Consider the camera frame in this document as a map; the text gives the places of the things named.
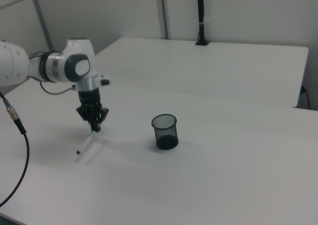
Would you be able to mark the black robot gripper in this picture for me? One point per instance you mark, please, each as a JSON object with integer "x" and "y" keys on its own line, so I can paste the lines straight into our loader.
{"x": 89, "y": 98}

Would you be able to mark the blue and white marker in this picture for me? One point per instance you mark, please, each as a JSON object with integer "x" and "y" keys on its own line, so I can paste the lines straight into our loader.
{"x": 85, "y": 143}

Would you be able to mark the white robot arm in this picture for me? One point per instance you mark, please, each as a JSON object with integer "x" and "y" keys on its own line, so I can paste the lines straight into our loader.
{"x": 49, "y": 63}

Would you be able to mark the black mesh pen cup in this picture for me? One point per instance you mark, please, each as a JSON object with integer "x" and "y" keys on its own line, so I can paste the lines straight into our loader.
{"x": 166, "y": 133}

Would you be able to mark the slanted grey partition post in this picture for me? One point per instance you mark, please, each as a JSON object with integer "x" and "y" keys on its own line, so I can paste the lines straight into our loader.
{"x": 42, "y": 19}

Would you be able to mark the grey partition frame post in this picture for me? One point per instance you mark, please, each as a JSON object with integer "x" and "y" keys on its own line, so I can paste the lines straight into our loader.
{"x": 162, "y": 11}

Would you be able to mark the black camera pole with base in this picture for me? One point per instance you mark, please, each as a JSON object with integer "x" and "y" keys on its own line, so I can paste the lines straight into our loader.
{"x": 201, "y": 16}

